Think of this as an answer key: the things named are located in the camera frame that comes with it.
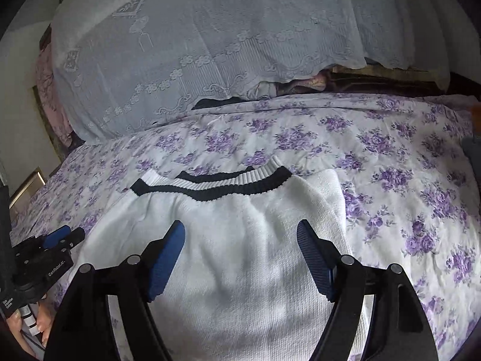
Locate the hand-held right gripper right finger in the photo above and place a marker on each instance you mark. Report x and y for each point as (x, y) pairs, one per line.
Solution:
(315, 259)

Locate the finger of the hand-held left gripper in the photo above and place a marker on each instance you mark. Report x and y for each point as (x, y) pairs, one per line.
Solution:
(56, 235)
(73, 237)

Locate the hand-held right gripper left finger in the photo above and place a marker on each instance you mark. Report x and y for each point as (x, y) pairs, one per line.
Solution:
(165, 263)

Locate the white navy-trimmed knit sweater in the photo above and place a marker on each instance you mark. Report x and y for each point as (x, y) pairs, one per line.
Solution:
(244, 240)

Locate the person's left hand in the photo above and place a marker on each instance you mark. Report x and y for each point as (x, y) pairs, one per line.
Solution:
(47, 321)

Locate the wooden bedside box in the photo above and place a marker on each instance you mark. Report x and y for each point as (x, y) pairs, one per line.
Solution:
(28, 186)

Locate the purple floral bedsheet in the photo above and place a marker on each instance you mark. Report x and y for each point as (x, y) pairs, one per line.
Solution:
(394, 180)

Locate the pink floral quilt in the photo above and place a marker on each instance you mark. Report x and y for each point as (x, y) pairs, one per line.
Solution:
(49, 94)

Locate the dark cloth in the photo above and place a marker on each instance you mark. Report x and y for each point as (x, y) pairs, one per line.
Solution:
(221, 103)

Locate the folded dark patterned blankets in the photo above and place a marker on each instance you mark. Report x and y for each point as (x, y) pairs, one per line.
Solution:
(357, 81)

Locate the blue-grey folded garment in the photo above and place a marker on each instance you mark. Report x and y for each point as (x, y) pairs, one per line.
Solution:
(472, 150)

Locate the white lace cover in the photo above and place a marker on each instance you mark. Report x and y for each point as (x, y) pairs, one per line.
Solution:
(188, 45)

